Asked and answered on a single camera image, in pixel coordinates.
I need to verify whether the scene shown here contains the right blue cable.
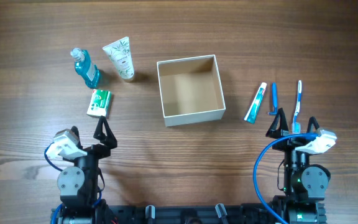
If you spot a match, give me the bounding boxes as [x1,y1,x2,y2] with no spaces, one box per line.
[252,133,318,224]

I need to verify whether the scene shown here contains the white leaf-print cosmetic tube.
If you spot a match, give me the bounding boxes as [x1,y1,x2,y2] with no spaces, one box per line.
[102,37,135,82]

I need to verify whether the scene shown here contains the green white soap box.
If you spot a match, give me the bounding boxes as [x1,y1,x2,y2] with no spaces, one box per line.
[86,89,112,117]

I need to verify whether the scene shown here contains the blue cable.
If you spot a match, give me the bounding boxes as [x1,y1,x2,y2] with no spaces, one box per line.
[252,133,318,224]
[44,142,103,224]

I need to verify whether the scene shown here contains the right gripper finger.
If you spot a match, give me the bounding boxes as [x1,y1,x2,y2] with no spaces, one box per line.
[306,116,319,133]
[265,108,289,139]

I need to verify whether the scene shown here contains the blue white toothbrush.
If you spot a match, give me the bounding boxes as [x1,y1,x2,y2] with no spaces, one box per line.
[292,80,303,134]

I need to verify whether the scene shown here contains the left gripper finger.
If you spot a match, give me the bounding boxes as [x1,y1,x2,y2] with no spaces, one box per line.
[93,116,117,149]
[70,126,81,146]

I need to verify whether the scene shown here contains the teal toothpaste tube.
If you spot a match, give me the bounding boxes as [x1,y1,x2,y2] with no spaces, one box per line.
[244,82,267,124]

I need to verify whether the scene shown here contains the white open cardboard box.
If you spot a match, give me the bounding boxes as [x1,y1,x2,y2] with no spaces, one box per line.
[157,55,226,127]

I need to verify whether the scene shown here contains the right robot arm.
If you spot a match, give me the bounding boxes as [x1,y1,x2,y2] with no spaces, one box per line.
[267,116,337,224]

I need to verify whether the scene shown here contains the blue disposable razor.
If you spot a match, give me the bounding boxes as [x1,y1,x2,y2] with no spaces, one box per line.
[268,83,278,116]

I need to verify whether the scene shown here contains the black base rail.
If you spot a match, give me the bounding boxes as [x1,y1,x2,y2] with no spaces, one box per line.
[50,202,328,224]

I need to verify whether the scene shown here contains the left blue cable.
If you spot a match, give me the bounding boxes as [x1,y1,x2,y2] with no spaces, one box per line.
[44,142,103,224]

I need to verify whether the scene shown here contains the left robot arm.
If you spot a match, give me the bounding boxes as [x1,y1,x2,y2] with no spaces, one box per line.
[44,116,118,224]

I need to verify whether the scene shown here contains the blue mouthwash bottle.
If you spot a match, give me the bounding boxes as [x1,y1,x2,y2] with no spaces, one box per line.
[70,48,101,89]

